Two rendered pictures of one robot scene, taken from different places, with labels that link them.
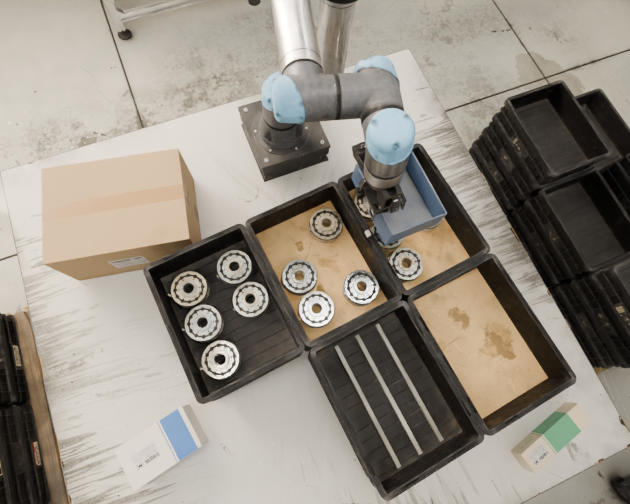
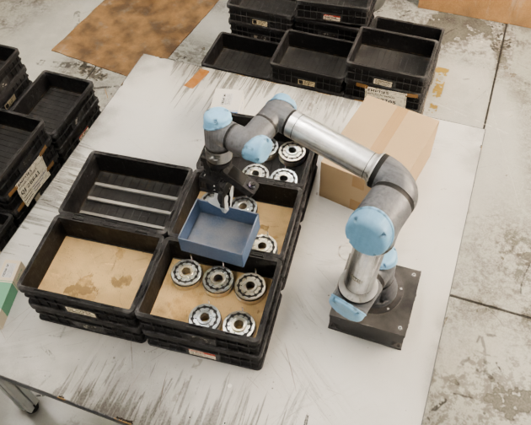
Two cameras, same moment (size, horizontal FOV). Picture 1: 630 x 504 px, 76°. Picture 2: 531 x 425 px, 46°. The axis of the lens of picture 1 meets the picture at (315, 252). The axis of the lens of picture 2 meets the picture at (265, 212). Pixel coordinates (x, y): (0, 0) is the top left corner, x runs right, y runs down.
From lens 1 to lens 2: 1.71 m
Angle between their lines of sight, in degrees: 52
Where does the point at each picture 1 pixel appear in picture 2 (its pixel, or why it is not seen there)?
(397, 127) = (214, 114)
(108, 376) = not seen: hidden behind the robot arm
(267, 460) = (169, 153)
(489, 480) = (30, 244)
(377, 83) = (247, 131)
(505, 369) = (66, 279)
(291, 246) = (269, 223)
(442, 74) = not seen: outside the picture
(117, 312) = not seen: hidden behind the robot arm
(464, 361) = (97, 260)
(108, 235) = (360, 127)
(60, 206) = (401, 117)
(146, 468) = (221, 96)
